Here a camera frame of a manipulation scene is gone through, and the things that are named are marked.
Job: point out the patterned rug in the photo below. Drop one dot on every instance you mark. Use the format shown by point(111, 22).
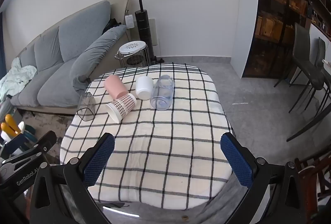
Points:
point(51, 123)

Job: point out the small grey sofa cushion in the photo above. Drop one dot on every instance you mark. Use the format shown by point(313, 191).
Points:
point(28, 56)

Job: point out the grey bolster pillow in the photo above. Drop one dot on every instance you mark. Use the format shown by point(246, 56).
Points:
point(95, 56)

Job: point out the pink cup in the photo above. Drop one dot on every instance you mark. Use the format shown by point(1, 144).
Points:
point(113, 85)

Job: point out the black upright vacuum cleaner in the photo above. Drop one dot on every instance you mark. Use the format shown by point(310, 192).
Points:
point(143, 25)

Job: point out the brown wooden chair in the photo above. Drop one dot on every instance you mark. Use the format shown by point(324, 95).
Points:
point(314, 182)

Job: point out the white hanging tag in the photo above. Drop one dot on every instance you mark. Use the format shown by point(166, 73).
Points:
point(129, 21)

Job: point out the medium grey sofa cushion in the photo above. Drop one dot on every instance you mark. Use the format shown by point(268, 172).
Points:
point(47, 50)

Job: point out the light green blanket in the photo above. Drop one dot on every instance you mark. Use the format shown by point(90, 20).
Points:
point(18, 76)

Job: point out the white cup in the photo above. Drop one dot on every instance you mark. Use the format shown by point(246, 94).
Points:
point(144, 87)

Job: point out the clear plastic cup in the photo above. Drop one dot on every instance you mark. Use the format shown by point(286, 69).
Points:
point(161, 94)

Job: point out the black and white plaid tablecloth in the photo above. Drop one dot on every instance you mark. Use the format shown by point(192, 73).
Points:
point(168, 149)

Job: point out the white dining table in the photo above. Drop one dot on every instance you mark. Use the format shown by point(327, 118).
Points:
point(314, 35)

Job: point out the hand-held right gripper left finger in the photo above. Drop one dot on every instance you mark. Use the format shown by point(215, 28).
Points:
point(99, 162)

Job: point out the grey-green dining chair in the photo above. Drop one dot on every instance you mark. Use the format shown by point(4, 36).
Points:
point(303, 50)
point(322, 49)

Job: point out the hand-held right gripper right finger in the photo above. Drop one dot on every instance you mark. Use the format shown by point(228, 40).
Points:
point(236, 162)

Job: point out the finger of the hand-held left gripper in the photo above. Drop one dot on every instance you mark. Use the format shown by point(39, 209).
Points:
point(44, 143)

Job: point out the white toy with yellow ears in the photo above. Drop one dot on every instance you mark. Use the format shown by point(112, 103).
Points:
point(10, 128)

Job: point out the brown patterned paper cup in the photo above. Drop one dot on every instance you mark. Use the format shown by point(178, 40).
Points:
point(122, 106)

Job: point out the smoky transparent square cup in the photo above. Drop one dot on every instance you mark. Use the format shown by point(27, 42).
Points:
point(86, 107)

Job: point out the dark glass shelf cabinet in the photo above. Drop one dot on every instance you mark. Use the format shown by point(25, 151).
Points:
point(274, 19)

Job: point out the black bag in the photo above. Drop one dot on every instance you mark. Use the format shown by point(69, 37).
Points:
point(111, 25)

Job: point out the large grey sofa cushion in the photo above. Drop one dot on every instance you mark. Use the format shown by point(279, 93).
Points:
point(80, 32)

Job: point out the grey sofa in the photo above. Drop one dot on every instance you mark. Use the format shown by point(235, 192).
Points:
point(57, 87)

